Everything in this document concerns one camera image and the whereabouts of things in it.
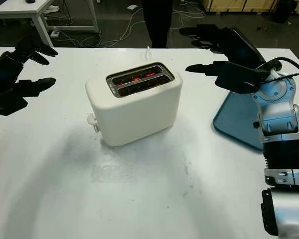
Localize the wooden crate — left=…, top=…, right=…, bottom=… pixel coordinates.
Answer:
left=204, top=0, right=299, bottom=13

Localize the white floor cable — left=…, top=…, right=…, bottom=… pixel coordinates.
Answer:
left=57, top=7, right=145, bottom=48

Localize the white two-slot toaster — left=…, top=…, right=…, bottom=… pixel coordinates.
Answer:
left=85, top=61, right=183, bottom=147

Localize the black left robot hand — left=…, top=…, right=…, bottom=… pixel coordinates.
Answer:
left=0, top=36, right=59, bottom=98

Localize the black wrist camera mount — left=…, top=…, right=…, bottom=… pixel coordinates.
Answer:
left=0, top=88, right=28, bottom=117
left=214, top=62, right=271, bottom=95

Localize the blue plastic tray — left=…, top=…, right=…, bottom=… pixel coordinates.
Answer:
left=212, top=91, right=265, bottom=150

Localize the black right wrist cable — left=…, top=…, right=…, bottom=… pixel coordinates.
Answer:
left=255, top=57, right=299, bottom=113

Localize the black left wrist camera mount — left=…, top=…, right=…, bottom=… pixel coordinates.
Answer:
left=0, top=88, right=28, bottom=117

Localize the person in black trousers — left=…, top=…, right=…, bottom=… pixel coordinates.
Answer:
left=141, top=0, right=174, bottom=48

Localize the white desk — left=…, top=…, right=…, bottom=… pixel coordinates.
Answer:
left=0, top=0, right=100, bottom=48

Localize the white shoe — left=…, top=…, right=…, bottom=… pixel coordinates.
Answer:
left=43, top=4, right=60, bottom=14

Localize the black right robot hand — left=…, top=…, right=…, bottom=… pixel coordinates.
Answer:
left=179, top=24, right=267, bottom=77

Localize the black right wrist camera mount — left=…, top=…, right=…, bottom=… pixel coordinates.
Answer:
left=214, top=62, right=271, bottom=95

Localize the black bin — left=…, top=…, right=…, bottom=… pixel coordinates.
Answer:
left=271, top=0, right=299, bottom=24

